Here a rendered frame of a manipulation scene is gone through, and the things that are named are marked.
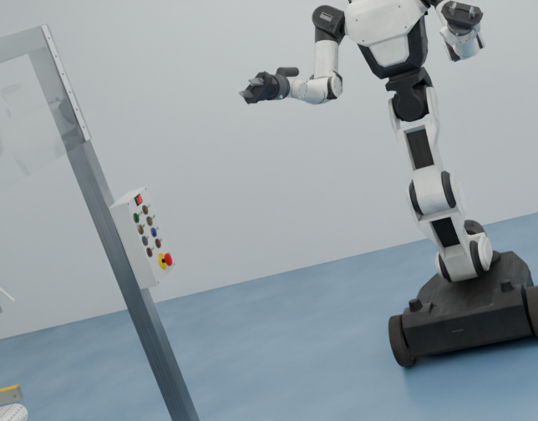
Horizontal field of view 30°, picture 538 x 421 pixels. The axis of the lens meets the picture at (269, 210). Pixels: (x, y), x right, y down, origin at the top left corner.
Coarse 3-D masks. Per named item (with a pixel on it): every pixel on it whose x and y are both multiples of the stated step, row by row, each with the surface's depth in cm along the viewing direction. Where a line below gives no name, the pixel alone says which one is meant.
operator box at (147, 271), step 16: (128, 192) 302; (144, 192) 300; (112, 208) 287; (128, 208) 286; (128, 224) 288; (128, 240) 289; (160, 240) 302; (128, 256) 291; (144, 256) 290; (144, 272) 291; (160, 272) 296; (144, 288) 293
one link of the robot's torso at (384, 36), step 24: (360, 0) 372; (384, 0) 363; (408, 0) 362; (360, 24) 367; (384, 24) 364; (408, 24) 362; (360, 48) 375; (384, 48) 368; (408, 48) 367; (384, 72) 373; (408, 72) 373
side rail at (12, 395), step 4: (16, 388) 235; (20, 388) 237; (0, 392) 236; (4, 392) 236; (8, 392) 236; (12, 392) 236; (16, 392) 235; (20, 392) 236; (0, 396) 237; (4, 396) 237; (8, 396) 236; (12, 396) 236; (16, 396) 236; (20, 396) 236; (0, 400) 237; (4, 400) 237; (8, 400) 237; (12, 400) 236; (16, 400) 236; (0, 404) 237
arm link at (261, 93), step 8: (264, 72) 331; (264, 80) 332; (272, 80) 335; (280, 80) 339; (248, 88) 335; (256, 88) 334; (264, 88) 332; (272, 88) 336; (280, 88) 338; (256, 96) 334; (264, 96) 337; (272, 96) 340; (280, 96) 341
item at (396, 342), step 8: (392, 320) 384; (400, 320) 384; (392, 328) 381; (400, 328) 381; (392, 336) 380; (400, 336) 379; (392, 344) 380; (400, 344) 378; (400, 352) 379; (408, 352) 389; (400, 360) 381; (408, 360) 381
